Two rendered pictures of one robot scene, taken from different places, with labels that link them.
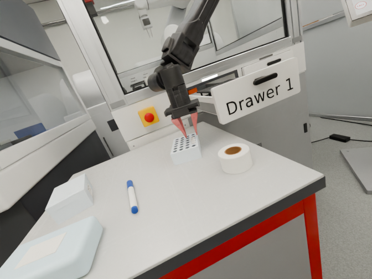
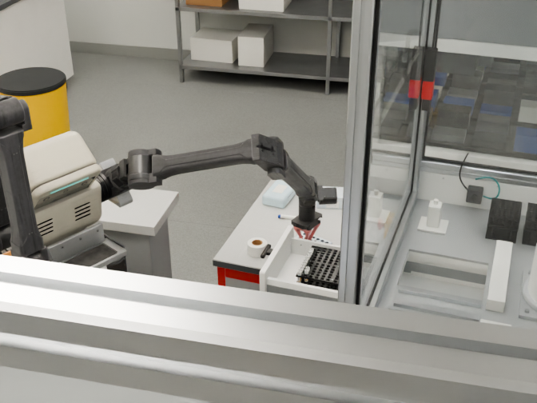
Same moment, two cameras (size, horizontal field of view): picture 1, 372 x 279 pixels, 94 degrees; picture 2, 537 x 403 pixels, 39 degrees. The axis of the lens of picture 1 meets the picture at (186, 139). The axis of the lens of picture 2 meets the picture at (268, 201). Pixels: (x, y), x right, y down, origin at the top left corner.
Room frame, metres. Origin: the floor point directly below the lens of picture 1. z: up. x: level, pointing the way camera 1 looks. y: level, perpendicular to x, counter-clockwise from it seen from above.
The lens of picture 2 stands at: (1.48, -2.05, 2.26)
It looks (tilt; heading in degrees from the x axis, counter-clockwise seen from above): 30 degrees down; 119
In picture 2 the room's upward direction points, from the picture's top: straight up
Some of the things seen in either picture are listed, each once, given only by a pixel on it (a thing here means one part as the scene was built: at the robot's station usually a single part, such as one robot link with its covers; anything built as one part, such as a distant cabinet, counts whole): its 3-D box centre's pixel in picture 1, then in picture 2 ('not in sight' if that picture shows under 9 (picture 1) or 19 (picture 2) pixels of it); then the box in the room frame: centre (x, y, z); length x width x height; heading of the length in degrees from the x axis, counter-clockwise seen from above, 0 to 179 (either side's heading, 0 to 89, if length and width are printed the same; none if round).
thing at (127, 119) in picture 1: (191, 89); not in sight; (1.32, -0.16, 0.87); 1.02 x 0.95 x 0.14; 100
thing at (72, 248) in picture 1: (50, 258); (280, 193); (0.24, 0.28, 0.78); 0.15 x 0.10 x 0.04; 95
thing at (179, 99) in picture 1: (179, 98); (307, 213); (0.50, -0.02, 0.93); 0.10 x 0.07 x 0.07; 82
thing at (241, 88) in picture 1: (258, 90); (277, 261); (0.52, -0.26, 0.87); 0.29 x 0.02 x 0.11; 100
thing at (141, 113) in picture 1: (148, 116); not in sight; (0.76, 0.12, 0.88); 0.07 x 0.05 x 0.07; 100
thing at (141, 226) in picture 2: not in sight; (141, 283); (-0.24, -0.03, 0.38); 0.30 x 0.30 x 0.76; 15
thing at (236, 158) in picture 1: (234, 158); (256, 247); (0.35, -0.09, 0.78); 0.07 x 0.07 x 0.04
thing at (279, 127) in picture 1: (209, 145); not in sight; (1.32, -0.17, 0.40); 1.03 x 0.95 x 0.80; 100
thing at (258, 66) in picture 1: (269, 70); not in sight; (0.89, -0.51, 0.87); 0.29 x 0.02 x 0.11; 100
